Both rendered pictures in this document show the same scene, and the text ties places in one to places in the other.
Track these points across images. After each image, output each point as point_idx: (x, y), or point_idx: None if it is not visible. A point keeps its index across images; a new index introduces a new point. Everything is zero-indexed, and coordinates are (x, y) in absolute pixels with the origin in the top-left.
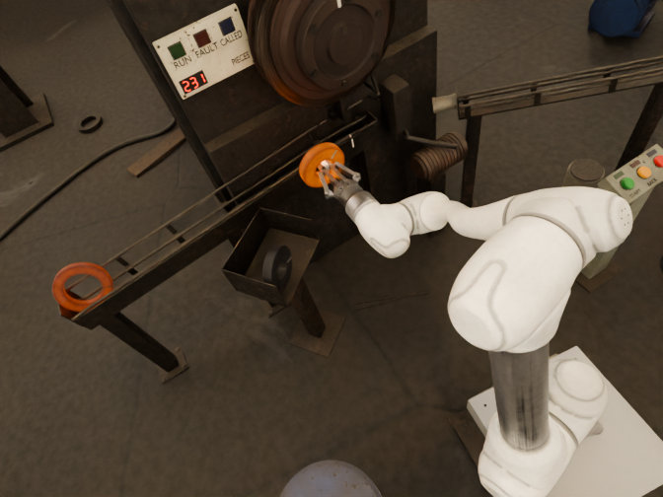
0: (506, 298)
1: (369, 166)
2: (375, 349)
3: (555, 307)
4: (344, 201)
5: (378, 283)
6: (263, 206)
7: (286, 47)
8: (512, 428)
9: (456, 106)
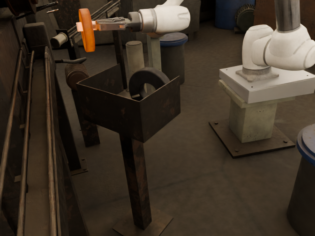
0: None
1: (59, 86)
2: (175, 186)
3: None
4: (138, 18)
5: (118, 175)
6: (55, 111)
7: None
8: (298, 8)
9: (67, 37)
